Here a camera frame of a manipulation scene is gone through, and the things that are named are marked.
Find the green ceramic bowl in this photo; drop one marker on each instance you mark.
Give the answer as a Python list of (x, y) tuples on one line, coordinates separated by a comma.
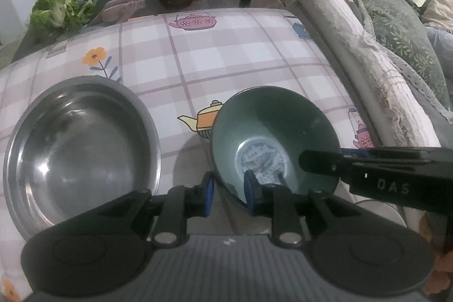
[(276, 118)]

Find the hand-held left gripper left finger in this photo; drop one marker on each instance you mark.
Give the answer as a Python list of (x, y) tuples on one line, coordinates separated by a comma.
[(208, 194)]

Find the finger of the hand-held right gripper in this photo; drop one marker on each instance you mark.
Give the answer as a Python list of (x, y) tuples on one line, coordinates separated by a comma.
[(318, 162)]

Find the pink cloth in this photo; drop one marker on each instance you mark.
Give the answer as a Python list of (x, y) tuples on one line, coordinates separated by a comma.
[(122, 8)]

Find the checked printed tablecloth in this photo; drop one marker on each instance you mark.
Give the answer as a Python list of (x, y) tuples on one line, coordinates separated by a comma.
[(230, 58)]

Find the green lettuce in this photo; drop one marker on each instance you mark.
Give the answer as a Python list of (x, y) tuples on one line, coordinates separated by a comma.
[(60, 8)]

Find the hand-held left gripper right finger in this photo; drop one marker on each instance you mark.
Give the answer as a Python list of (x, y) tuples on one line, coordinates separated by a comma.
[(250, 194)]

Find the cream cloth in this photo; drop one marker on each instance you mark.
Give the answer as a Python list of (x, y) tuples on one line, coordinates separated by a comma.
[(439, 10)]

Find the white quilted mattress pad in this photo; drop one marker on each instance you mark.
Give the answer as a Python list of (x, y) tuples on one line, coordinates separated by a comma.
[(339, 12)]

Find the white mattress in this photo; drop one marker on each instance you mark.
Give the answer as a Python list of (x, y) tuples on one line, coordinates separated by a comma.
[(339, 54)]

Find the stainless steel basin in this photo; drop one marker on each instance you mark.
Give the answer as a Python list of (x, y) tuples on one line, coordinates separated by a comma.
[(81, 153)]

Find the green floral pillow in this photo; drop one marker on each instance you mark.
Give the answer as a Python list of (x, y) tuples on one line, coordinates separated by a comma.
[(400, 29)]

